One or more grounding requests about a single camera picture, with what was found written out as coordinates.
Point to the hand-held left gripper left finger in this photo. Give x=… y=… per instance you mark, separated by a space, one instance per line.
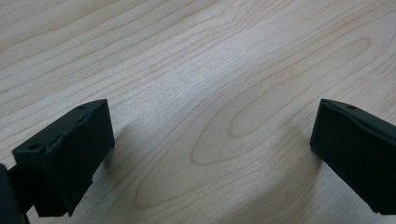
x=70 y=155

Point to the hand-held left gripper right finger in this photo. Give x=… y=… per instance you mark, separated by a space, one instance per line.
x=358 y=149

